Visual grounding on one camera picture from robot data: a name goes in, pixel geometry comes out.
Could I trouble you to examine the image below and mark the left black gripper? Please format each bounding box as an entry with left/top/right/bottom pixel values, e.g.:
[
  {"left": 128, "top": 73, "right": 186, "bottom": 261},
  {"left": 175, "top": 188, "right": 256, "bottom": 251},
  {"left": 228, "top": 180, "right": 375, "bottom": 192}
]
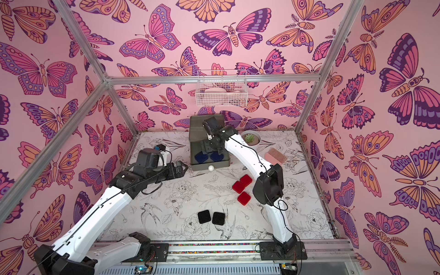
[{"left": 147, "top": 160, "right": 189, "bottom": 186}]

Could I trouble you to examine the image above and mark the three-tier drawer cabinet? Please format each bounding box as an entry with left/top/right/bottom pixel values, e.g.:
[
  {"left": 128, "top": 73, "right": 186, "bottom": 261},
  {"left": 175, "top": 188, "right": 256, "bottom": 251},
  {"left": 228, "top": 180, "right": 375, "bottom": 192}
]
[{"left": 189, "top": 115, "right": 230, "bottom": 171}]

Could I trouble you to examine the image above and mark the blue brooch box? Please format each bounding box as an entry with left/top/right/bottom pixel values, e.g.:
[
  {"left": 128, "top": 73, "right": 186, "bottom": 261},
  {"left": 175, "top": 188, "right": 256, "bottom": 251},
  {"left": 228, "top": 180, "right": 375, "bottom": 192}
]
[
  {"left": 194, "top": 151, "right": 209, "bottom": 164},
  {"left": 210, "top": 152, "right": 224, "bottom": 162}
]

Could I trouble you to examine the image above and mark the blue brooch box front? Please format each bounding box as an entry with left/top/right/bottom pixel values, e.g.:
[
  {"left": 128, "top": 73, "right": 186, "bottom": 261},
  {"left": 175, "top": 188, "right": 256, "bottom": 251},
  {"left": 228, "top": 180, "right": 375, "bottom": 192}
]
[{"left": 194, "top": 151, "right": 209, "bottom": 164}]

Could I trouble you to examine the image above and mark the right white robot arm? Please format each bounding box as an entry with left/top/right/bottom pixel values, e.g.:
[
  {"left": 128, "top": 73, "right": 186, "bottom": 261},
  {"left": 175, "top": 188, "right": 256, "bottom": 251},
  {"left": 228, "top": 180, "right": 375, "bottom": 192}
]
[{"left": 202, "top": 116, "right": 299, "bottom": 257}]

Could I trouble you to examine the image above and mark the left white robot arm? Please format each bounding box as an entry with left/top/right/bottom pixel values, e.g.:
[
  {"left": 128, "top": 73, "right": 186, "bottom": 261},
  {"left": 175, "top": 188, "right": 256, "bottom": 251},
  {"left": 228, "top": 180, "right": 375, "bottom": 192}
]
[{"left": 34, "top": 147, "right": 189, "bottom": 275}]

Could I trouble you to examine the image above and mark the red brooch box rear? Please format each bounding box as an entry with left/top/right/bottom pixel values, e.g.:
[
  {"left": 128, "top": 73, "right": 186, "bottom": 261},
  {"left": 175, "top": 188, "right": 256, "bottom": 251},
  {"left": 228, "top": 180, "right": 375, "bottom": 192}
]
[{"left": 239, "top": 174, "right": 253, "bottom": 187}]

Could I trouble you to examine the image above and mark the red brooch box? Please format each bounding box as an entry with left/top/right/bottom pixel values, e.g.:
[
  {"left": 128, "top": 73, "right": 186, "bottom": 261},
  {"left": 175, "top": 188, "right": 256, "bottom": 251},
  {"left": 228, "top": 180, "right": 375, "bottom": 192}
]
[
  {"left": 239, "top": 174, "right": 253, "bottom": 187},
  {"left": 237, "top": 191, "right": 251, "bottom": 206},
  {"left": 232, "top": 181, "right": 245, "bottom": 194}
]

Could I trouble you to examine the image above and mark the red brooch box middle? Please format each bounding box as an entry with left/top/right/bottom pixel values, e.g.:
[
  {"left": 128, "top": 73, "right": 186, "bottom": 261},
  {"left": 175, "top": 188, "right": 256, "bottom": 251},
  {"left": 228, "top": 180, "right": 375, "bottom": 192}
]
[{"left": 232, "top": 181, "right": 245, "bottom": 194}]

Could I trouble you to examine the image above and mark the black brooch box left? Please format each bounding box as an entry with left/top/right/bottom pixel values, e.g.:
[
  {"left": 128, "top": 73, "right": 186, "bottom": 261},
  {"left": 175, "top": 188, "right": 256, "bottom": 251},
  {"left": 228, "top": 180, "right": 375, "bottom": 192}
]
[{"left": 197, "top": 210, "right": 212, "bottom": 224}]

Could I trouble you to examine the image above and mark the black brooch box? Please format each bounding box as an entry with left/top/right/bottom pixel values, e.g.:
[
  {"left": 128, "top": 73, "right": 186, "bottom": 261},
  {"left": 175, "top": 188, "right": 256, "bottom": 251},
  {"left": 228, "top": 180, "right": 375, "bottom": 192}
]
[
  {"left": 212, "top": 212, "right": 226, "bottom": 226},
  {"left": 197, "top": 210, "right": 212, "bottom": 224}
]

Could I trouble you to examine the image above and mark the red brooch box front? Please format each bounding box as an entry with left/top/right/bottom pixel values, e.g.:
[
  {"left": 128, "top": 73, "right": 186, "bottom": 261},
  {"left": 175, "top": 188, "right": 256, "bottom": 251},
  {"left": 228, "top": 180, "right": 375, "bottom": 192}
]
[{"left": 237, "top": 191, "right": 251, "bottom": 206}]

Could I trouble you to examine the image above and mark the black brooch box right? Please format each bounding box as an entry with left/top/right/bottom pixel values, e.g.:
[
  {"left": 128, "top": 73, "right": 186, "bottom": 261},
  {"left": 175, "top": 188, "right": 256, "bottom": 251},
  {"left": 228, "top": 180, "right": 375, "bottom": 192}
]
[{"left": 212, "top": 212, "right": 226, "bottom": 226}]

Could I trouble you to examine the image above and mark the white pot with succulent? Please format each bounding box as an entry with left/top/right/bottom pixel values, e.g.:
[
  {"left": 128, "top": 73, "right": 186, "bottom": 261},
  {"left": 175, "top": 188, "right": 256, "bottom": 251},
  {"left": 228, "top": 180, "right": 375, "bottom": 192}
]
[{"left": 241, "top": 130, "right": 261, "bottom": 146}]

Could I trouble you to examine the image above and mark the pink comb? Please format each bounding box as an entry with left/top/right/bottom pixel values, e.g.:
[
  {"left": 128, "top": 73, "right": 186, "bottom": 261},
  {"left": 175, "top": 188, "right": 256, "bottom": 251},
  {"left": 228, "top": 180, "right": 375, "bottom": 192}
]
[{"left": 265, "top": 148, "right": 288, "bottom": 166}]

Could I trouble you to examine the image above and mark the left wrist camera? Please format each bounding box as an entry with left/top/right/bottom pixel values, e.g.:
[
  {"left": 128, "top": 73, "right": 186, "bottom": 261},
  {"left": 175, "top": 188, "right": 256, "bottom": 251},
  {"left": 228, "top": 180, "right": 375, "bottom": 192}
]
[{"left": 154, "top": 144, "right": 168, "bottom": 152}]

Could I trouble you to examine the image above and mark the white wire wall basket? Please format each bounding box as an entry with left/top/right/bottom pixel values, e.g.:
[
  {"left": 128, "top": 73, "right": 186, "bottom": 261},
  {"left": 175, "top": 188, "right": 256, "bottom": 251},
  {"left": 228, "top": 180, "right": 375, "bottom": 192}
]
[{"left": 194, "top": 70, "right": 249, "bottom": 108}]

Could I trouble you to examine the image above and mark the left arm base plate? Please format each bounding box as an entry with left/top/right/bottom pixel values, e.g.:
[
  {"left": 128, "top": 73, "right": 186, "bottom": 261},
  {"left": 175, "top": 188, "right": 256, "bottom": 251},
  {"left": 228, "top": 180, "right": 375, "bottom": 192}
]
[{"left": 137, "top": 243, "right": 170, "bottom": 262}]

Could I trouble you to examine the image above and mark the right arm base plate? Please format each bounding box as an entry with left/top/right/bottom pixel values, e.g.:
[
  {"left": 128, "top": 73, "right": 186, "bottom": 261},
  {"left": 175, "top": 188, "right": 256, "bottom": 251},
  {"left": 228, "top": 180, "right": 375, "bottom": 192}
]
[{"left": 258, "top": 241, "right": 308, "bottom": 261}]

